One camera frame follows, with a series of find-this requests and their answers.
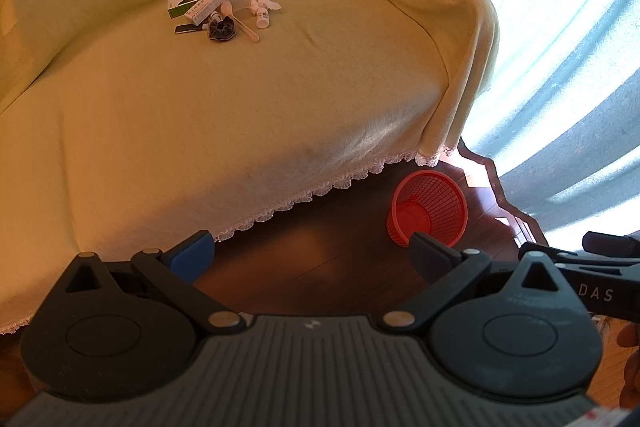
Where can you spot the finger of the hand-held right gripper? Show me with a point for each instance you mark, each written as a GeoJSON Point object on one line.
{"type": "Point", "coordinates": [550, 253]}
{"type": "Point", "coordinates": [612, 243]}

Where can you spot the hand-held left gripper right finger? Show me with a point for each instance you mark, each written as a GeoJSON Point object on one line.
{"type": "Point", "coordinates": [425, 253]}

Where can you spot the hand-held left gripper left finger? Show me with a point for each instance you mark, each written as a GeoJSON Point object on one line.
{"type": "Point", "coordinates": [192, 254]}

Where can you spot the red plastic mesh basket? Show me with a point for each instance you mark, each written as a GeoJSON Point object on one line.
{"type": "Point", "coordinates": [425, 207]}

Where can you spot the black wrapper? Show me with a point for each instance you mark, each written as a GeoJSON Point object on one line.
{"type": "Point", "coordinates": [222, 32]}

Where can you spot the beige spoon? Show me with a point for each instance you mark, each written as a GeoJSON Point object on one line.
{"type": "Point", "coordinates": [245, 27]}

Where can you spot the green and white box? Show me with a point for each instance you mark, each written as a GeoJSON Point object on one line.
{"type": "Point", "coordinates": [180, 2]}

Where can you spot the long white box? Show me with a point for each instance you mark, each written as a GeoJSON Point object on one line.
{"type": "Point", "coordinates": [210, 2]}

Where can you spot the person's right hand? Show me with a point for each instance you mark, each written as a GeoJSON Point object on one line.
{"type": "Point", "coordinates": [631, 357]}

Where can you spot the yellow sofa cover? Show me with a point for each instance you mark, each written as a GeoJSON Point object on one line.
{"type": "Point", "coordinates": [200, 132]}

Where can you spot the light blue starred curtain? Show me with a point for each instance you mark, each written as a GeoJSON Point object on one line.
{"type": "Point", "coordinates": [550, 57]}

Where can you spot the small black bar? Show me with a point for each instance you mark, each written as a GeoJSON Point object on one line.
{"type": "Point", "coordinates": [187, 29]}

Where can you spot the small white bottle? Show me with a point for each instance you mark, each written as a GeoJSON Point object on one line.
{"type": "Point", "coordinates": [262, 20]}

